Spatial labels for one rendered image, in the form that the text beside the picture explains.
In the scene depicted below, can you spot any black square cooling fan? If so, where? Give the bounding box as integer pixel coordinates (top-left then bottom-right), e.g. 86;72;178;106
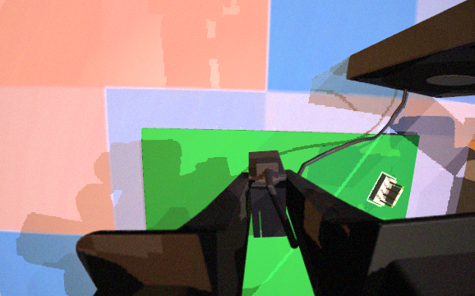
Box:
346;0;475;98

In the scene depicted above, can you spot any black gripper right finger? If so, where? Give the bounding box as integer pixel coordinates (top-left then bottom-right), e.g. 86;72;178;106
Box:
285;169;475;296

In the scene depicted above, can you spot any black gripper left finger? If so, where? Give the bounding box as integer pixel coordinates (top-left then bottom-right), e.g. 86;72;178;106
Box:
76;172;251;296

